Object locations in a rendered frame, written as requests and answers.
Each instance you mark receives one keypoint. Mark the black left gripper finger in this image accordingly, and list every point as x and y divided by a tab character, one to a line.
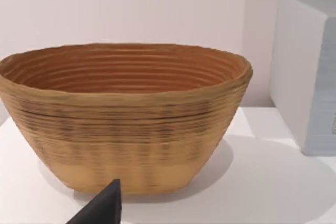
106	206

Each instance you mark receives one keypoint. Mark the woven brown basket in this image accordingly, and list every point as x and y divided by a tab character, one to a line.
126	129

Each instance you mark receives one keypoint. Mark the white and grey box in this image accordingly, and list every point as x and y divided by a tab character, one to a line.
302	77

